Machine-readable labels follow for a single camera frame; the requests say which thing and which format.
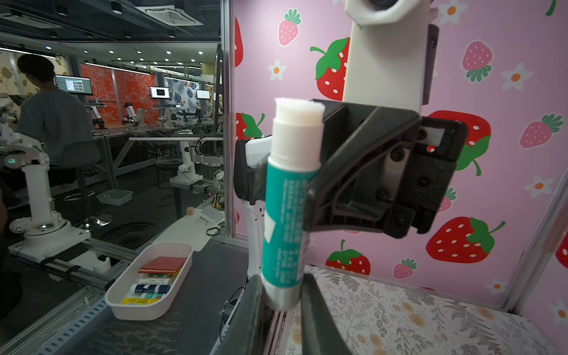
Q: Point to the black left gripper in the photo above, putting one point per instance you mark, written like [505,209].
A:
[381,171]

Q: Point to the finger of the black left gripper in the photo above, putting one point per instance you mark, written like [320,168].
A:
[260,178]

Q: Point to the seated person in grey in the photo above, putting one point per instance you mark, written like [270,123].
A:
[51,116]

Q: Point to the aluminium right rear frame post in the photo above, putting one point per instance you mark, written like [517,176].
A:
[550,232]

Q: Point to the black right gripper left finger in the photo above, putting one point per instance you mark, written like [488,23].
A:
[244,333]

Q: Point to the red envelopes in tray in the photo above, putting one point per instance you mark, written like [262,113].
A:
[163,266]

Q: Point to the aluminium left rear frame post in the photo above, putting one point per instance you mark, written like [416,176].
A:
[227,46]

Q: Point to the white robot on bench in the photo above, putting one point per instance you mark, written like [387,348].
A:
[46,232]

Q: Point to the green white glue stick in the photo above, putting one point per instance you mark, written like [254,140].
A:
[293,161]

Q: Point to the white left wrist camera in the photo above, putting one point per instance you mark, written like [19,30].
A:
[388,53]

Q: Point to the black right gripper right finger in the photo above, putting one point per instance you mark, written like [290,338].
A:
[320,334]

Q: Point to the aluminium frame post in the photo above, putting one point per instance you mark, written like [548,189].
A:
[550,232]
[227,46]

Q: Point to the computer monitor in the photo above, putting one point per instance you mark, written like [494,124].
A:
[74,85]

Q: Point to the white plastic tray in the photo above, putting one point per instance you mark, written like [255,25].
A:
[146,297]

